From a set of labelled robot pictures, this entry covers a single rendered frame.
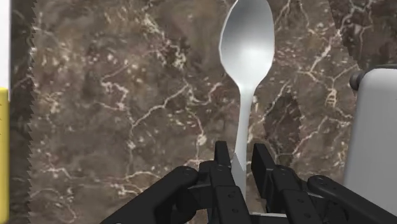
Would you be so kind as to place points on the silver metal spoon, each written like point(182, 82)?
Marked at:
point(247, 46)

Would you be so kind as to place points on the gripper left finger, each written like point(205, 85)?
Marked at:
point(223, 192)

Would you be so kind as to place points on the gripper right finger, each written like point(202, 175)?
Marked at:
point(288, 192)

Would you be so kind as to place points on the grey appliance with black knob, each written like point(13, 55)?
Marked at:
point(375, 139)

